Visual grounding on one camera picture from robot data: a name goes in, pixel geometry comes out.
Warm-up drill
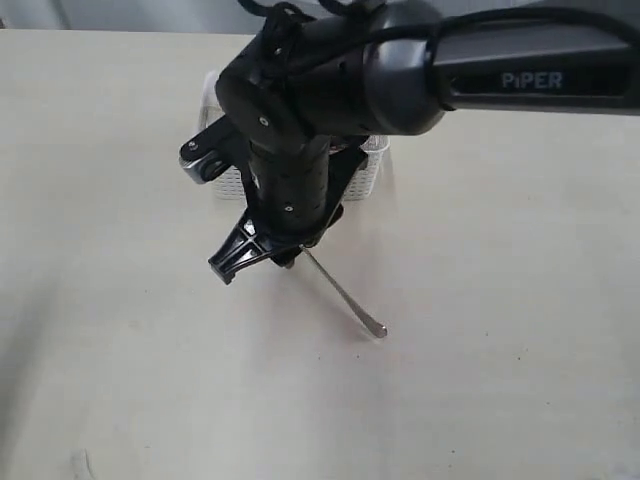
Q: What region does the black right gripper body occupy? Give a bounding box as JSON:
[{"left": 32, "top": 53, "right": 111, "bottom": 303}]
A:
[{"left": 248, "top": 137, "right": 366, "bottom": 240}]

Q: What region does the silver metal fork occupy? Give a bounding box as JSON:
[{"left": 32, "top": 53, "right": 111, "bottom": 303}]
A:
[{"left": 300, "top": 245, "right": 388, "bottom": 339}]

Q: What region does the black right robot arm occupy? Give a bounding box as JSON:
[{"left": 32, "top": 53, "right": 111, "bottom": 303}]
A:
[{"left": 210, "top": 1, "right": 639, "bottom": 282}]

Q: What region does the white perforated plastic basket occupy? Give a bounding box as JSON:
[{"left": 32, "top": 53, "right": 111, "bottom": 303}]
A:
[{"left": 194, "top": 70, "right": 390, "bottom": 201}]

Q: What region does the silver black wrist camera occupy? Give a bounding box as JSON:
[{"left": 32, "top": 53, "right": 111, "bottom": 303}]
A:
[{"left": 178, "top": 115, "right": 248, "bottom": 184}]

